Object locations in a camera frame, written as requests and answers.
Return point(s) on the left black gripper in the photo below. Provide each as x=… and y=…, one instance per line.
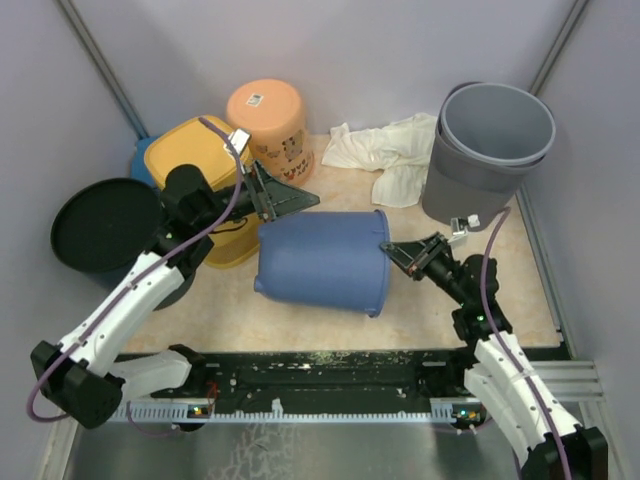
x=272, y=198

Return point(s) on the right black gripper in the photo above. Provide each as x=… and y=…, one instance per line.
x=421, y=253

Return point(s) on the yellow slotted plastic basket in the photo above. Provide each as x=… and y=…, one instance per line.
x=192, y=143

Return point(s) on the blue plastic bucket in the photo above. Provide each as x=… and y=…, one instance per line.
x=326, y=259

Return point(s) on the orange cartoon plastic bucket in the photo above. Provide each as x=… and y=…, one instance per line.
x=274, y=113

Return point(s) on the grey slotted plastic bin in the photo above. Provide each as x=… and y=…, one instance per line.
x=458, y=185

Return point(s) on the dark blue cylindrical bin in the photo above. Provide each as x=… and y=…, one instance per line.
x=102, y=229

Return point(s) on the light grey smooth bucket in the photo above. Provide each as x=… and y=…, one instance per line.
x=497, y=124

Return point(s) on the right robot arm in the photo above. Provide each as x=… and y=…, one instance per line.
x=548, y=441

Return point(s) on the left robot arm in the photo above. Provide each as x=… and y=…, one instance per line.
x=82, y=374

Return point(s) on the white crumpled cloth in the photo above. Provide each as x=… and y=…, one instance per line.
x=400, y=151

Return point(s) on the blue folded towel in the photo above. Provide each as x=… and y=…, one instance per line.
x=138, y=169

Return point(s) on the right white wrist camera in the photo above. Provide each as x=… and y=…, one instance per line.
x=461, y=226

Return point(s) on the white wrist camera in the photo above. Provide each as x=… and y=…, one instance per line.
x=239, y=140
x=461, y=226

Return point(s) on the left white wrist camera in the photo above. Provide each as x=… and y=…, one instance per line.
x=239, y=140

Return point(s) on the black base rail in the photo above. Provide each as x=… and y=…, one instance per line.
x=319, y=386

